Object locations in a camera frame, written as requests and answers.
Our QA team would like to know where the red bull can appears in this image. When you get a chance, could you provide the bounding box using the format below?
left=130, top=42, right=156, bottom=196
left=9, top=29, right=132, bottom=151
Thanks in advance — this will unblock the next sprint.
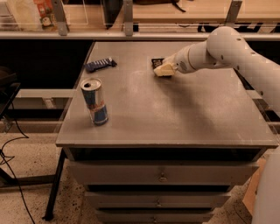
left=80, top=78, right=109, bottom=126

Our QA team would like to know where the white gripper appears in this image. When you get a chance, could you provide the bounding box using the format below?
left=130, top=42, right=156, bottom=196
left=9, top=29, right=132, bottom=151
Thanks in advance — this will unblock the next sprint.
left=154, top=46, right=195, bottom=77

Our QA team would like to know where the red white snack bag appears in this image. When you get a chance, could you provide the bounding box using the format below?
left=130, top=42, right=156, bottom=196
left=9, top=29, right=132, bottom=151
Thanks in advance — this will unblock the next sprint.
left=33, top=0, right=56, bottom=30

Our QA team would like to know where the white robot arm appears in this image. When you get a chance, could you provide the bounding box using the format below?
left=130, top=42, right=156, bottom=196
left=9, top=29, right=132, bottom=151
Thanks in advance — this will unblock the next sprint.
left=154, top=26, right=280, bottom=224

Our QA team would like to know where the grey drawer cabinet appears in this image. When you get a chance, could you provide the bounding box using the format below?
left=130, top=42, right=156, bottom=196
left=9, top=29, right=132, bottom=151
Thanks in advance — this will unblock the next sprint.
left=57, top=42, right=277, bottom=224

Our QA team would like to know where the black floor cable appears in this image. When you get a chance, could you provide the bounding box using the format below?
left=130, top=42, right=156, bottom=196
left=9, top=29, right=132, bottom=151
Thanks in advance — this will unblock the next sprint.
left=0, top=101, right=37, bottom=224

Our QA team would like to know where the blue snack bar wrapper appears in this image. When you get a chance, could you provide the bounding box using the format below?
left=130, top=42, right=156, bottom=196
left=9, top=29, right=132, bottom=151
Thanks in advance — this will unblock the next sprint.
left=85, top=58, right=116, bottom=73

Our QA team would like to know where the dark chocolate rxbar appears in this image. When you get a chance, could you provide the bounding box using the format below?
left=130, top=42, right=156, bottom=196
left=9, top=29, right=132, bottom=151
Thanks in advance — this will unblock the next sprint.
left=151, top=58, right=163, bottom=71

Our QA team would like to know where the cardboard box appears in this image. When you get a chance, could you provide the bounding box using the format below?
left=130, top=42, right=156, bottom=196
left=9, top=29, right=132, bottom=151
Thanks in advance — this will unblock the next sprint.
left=242, top=157, right=266, bottom=214

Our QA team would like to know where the metal shelf rail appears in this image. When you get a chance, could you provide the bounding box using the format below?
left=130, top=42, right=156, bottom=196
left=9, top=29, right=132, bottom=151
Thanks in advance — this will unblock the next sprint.
left=0, top=0, right=280, bottom=41

